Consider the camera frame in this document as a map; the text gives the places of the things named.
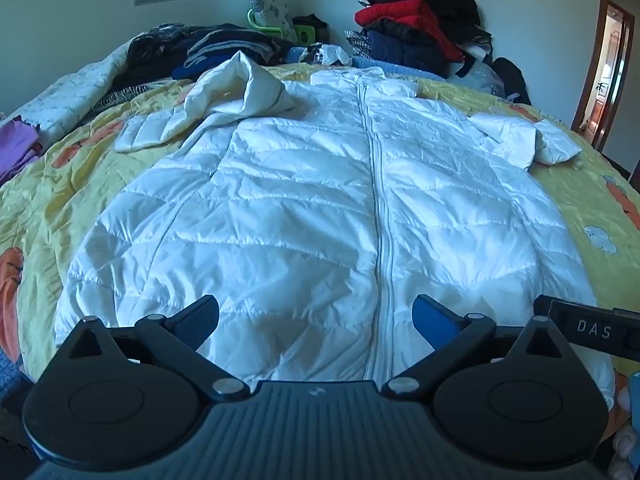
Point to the zebra striped cloth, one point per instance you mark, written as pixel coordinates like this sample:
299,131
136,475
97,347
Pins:
125,96

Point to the white floral quilt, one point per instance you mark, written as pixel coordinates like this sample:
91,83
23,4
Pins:
65,92

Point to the grey floral pillow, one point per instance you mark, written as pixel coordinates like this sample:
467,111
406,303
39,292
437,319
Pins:
272,12

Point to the navy puffer jacket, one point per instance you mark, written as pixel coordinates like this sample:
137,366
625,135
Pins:
405,47

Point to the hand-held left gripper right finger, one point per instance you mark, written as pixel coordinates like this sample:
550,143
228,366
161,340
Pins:
434,318

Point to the light blue knit blanket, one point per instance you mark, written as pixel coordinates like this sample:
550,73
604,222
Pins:
370,64

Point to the pile of dark sweaters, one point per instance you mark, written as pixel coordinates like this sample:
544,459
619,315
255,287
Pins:
200,45

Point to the red puffer jacket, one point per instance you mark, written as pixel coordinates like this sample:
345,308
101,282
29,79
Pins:
400,12

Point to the yellow printed blanket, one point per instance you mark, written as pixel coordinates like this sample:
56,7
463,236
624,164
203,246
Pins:
575,200

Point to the clear plastic bag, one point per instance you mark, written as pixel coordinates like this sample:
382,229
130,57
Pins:
480,77

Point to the black cloth on chair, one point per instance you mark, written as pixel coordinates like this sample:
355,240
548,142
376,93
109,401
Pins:
310,21

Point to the black and white plastic bag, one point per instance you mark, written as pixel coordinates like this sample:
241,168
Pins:
327,54

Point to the houndstooth cloth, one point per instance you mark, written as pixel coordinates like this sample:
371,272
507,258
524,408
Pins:
357,42

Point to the green plastic chair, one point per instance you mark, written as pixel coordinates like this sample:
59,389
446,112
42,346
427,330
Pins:
306,35

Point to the person's right hand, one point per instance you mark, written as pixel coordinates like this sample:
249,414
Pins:
628,442

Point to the royal blue garment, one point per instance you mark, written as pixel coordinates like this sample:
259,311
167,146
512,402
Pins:
200,67

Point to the purple cloth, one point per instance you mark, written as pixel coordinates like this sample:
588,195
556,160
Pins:
17,147

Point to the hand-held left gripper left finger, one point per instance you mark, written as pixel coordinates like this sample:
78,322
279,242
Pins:
196,318

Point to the wooden door frame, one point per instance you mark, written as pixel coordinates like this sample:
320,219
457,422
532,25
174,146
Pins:
602,85

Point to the white puffer jacket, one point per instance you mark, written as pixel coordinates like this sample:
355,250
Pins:
300,200

